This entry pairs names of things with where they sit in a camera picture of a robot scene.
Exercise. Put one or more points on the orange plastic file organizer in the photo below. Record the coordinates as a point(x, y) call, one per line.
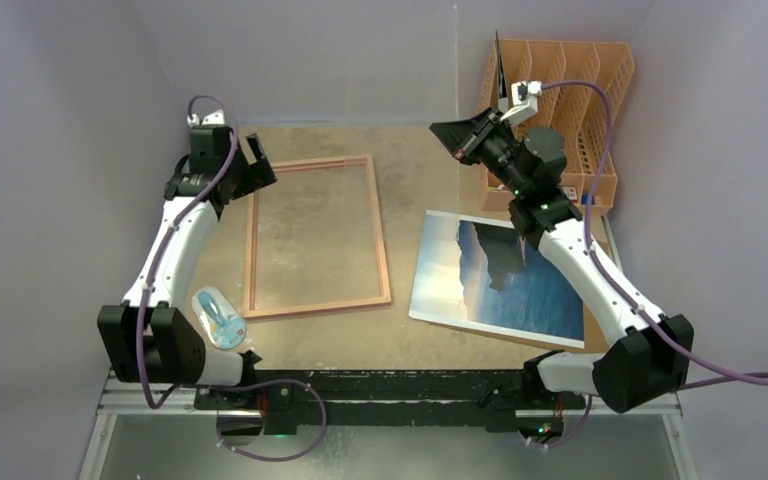
point(576, 112)

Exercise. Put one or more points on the blue landscape photo print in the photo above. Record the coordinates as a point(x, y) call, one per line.
point(439, 225)

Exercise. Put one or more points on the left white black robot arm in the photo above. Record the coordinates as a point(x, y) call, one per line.
point(148, 329)

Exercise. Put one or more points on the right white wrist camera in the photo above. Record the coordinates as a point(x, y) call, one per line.
point(523, 102)

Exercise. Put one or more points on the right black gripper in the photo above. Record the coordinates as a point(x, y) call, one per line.
point(482, 136)

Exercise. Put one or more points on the brown frame backing board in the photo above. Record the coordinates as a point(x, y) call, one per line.
point(599, 344)

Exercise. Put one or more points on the blue tape dispenser pack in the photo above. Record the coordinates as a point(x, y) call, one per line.
point(225, 327)

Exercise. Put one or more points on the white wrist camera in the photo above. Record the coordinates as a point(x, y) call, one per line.
point(523, 102)
point(215, 118)

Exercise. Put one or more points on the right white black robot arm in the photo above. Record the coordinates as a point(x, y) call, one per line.
point(645, 357)

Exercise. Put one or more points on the pink wooden picture frame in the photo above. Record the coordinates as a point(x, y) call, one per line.
point(364, 161)

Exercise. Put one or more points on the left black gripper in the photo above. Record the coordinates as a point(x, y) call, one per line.
point(258, 174)

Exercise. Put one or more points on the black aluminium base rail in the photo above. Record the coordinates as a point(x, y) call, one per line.
point(494, 400)

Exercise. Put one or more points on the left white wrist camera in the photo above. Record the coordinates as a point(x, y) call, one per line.
point(215, 118)

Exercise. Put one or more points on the white folder in organizer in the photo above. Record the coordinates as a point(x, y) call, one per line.
point(501, 87)

